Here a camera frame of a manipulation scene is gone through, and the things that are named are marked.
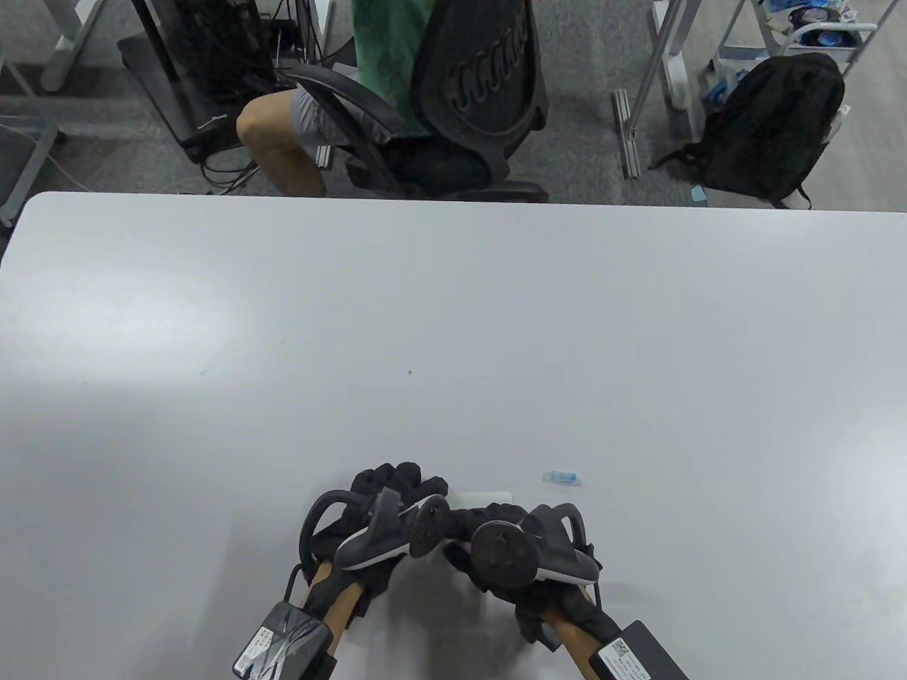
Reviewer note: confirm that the person's left hand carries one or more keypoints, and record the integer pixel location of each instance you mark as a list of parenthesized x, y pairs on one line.
[(400, 482)]

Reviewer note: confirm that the person's right hand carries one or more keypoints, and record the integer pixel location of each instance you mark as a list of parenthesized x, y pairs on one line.
[(489, 513)]

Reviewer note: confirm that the lined white letter paper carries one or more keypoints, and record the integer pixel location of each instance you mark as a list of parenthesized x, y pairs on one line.
[(489, 496)]

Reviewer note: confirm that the clear blue marker cap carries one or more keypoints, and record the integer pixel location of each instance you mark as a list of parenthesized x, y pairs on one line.
[(563, 478)]

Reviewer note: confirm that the person's left forearm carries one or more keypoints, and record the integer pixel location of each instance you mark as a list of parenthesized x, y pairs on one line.
[(340, 609)]

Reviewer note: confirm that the person's right forearm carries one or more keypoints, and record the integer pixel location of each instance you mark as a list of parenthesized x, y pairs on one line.
[(577, 653)]

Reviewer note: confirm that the grey right hand controller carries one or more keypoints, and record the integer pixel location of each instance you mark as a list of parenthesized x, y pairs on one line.
[(503, 552)]

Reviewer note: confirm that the grey hand controller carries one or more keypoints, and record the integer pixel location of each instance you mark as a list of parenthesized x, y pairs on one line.
[(503, 552), (368, 538)]

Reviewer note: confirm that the grey left hand controller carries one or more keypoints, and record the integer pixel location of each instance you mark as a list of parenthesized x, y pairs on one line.
[(368, 538)]

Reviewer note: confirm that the black left wrist box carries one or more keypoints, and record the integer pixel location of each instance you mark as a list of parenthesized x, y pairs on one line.
[(283, 641)]

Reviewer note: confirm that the black wrist box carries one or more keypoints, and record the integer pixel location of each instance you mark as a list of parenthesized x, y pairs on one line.
[(283, 641), (638, 655)]

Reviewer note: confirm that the black right wrist box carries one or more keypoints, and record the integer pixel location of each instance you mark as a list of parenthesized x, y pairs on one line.
[(638, 655)]

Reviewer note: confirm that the blue sticky note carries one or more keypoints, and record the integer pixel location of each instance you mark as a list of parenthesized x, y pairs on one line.
[(700, 195)]

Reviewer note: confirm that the aluminium profile bar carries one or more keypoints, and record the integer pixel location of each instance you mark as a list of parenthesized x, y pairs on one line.
[(629, 149)]

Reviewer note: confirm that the black office chair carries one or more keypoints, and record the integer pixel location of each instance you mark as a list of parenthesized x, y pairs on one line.
[(482, 71)]

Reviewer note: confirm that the black computer tower stand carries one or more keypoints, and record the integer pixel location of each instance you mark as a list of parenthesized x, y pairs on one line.
[(205, 57)]

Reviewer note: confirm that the white table leg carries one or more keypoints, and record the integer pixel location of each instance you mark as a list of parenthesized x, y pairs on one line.
[(677, 78)]

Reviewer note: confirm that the black backpack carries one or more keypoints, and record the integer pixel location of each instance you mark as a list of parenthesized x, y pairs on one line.
[(772, 127)]

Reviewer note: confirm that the blue plastic bag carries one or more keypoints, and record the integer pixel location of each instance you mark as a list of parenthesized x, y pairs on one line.
[(723, 88)]

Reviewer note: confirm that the white desk leg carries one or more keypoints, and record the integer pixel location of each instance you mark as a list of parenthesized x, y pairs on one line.
[(67, 49)]

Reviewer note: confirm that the white metal cart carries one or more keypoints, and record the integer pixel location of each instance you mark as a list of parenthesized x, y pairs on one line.
[(772, 28)]

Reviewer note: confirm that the grey table frame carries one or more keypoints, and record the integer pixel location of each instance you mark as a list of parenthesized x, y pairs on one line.
[(32, 163)]

